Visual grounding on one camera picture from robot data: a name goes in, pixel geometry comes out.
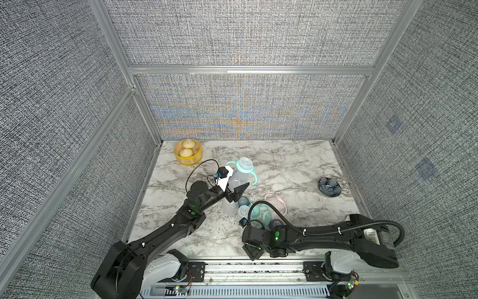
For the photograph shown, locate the mint bottle handle ring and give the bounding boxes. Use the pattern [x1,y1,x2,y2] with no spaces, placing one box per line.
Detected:
[225,159,259,186]

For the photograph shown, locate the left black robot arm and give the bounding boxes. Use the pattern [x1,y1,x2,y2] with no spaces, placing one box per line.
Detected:
[90,181,249,299]

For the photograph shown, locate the upper beige bun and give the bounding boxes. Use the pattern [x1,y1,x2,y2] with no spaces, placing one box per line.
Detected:
[182,138,196,149]

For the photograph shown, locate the pink bottle handle ring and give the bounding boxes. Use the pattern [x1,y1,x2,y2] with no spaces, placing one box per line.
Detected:
[264,192,288,217]

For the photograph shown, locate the aluminium front rail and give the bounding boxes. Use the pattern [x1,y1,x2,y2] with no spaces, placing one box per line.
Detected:
[96,257,412,289]

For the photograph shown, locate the yellow steamer basket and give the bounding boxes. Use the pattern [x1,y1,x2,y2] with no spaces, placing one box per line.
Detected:
[174,138,203,166]

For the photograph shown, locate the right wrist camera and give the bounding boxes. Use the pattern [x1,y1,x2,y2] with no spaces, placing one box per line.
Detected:
[239,218,250,228]

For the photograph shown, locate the beige bun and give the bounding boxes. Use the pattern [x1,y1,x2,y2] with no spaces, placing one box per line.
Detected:
[182,138,196,149]
[179,148,194,158]

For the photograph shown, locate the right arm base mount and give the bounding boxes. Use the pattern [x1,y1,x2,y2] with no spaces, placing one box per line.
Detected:
[302,261,359,285]

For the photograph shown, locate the mint bottle cap middle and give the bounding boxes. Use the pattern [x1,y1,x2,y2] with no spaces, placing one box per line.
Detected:
[250,205,261,221]

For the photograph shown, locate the mint handle ring front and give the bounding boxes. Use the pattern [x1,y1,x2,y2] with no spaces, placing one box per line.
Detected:
[257,204,273,229]

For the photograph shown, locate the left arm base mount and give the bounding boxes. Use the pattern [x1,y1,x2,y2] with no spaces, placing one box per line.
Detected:
[158,262,206,284]

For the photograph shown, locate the clear bottle front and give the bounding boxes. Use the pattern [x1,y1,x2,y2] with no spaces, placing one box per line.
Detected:
[237,205,250,221]

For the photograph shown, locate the dark blue flower dish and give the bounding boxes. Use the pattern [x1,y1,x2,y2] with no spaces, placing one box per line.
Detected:
[317,177,342,198]

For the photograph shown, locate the clear baby bottle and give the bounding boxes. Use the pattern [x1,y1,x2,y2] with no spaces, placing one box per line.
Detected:
[227,157,258,191]

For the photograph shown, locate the lower beige bun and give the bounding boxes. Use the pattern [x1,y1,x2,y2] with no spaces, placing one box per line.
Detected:
[179,148,194,158]

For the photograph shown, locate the clear bottle left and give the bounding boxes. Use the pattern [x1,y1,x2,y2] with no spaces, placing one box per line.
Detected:
[222,199,239,216]

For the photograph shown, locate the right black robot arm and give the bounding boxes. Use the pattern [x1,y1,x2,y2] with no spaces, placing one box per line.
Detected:
[241,214,405,269]

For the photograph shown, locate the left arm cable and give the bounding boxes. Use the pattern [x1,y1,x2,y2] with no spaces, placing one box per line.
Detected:
[185,159,221,194]

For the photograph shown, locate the purple nipple collar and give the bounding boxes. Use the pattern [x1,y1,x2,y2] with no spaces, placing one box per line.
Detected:
[269,219,283,230]

